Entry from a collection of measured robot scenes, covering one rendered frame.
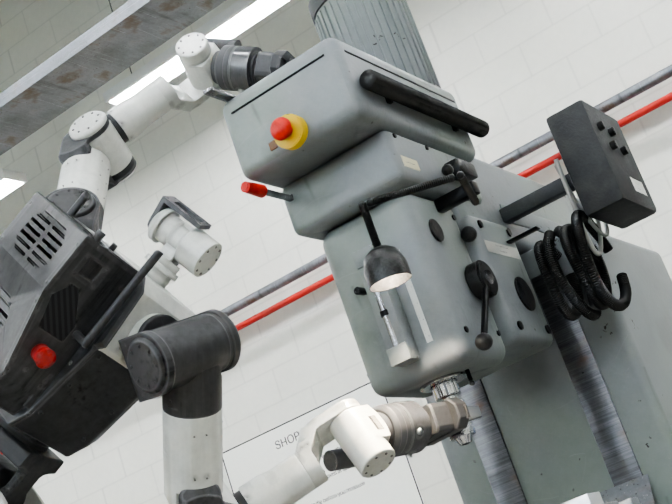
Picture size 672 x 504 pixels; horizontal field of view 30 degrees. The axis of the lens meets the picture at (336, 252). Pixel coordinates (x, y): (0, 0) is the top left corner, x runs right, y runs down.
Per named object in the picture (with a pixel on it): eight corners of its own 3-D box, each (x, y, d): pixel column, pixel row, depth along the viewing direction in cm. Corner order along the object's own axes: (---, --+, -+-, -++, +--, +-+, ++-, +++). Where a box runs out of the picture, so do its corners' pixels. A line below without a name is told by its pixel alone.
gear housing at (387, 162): (404, 175, 212) (385, 124, 215) (293, 238, 223) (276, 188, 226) (488, 203, 241) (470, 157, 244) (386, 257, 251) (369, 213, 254)
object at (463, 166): (451, 171, 222) (444, 151, 223) (433, 182, 224) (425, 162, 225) (482, 182, 233) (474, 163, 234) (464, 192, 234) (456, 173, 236)
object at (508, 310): (520, 339, 222) (469, 209, 230) (408, 391, 233) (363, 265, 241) (560, 344, 238) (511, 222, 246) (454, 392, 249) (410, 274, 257)
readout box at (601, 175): (630, 195, 225) (586, 94, 231) (585, 217, 229) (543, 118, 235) (664, 210, 242) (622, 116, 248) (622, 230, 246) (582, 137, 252)
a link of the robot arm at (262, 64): (300, 107, 245) (245, 103, 250) (309, 60, 247) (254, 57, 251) (276, 86, 234) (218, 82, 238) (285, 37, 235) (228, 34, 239)
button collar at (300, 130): (306, 137, 210) (295, 107, 212) (278, 154, 212) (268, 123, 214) (313, 140, 211) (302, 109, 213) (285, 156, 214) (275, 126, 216)
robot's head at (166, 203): (173, 264, 202) (196, 225, 200) (135, 234, 204) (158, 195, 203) (193, 263, 207) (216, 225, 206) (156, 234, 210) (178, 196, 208)
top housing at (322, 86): (360, 111, 207) (329, 28, 212) (240, 183, 218) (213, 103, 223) (483, 159, 247) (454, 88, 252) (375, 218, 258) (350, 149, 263)
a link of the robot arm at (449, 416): (459, 382, 211) (408, 389, 203) (478, 436, 208) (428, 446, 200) (412, 409, 220) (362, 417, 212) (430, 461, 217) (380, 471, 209)
